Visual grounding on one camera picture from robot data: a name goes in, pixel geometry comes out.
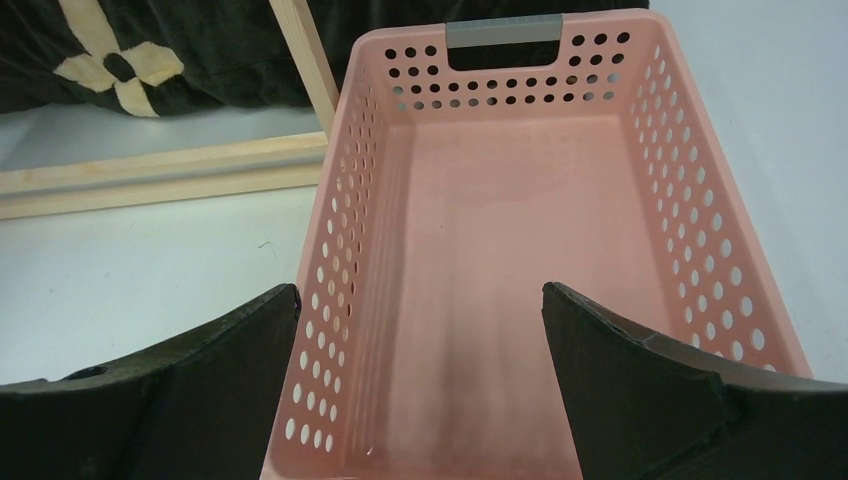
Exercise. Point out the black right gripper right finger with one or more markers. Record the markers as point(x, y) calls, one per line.
point(643, 405)

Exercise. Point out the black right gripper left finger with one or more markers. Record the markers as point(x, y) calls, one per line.
point(199, 405)

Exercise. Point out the pink perforated plastic basket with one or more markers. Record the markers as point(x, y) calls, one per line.
point(470, 164)

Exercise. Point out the black floral plush pillow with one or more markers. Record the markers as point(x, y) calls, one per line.
point(168, 58)

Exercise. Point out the wooden clothes rack frame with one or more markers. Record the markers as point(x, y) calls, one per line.
point(193, 173)

